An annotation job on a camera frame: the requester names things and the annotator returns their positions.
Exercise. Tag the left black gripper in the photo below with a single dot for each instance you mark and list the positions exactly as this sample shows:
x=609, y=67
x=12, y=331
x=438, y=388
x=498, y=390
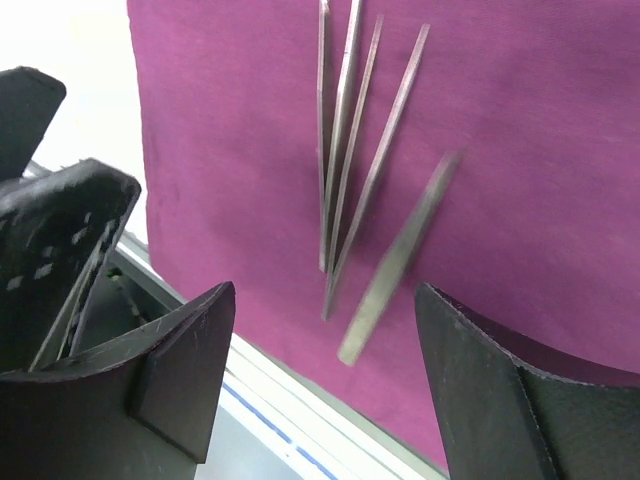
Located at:
x=56, y=228

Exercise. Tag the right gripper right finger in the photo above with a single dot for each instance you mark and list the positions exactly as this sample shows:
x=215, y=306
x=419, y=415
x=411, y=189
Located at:
x=509, y=407

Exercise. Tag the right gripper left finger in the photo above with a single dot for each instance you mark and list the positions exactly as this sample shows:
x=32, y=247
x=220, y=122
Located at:
x=140, y=406

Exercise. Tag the purple surgical drape cloth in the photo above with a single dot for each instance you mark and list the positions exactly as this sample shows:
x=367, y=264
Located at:
x=538, y=229

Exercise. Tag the steel forceps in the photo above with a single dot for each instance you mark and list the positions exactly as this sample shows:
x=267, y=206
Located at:
x=396, y=261

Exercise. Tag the thin steel instrument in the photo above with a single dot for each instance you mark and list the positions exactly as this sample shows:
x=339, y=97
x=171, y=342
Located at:
x=334, y=101

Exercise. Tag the aluminium mounting rail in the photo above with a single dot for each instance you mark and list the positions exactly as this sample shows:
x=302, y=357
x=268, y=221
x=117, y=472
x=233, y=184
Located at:
x=305, y=429

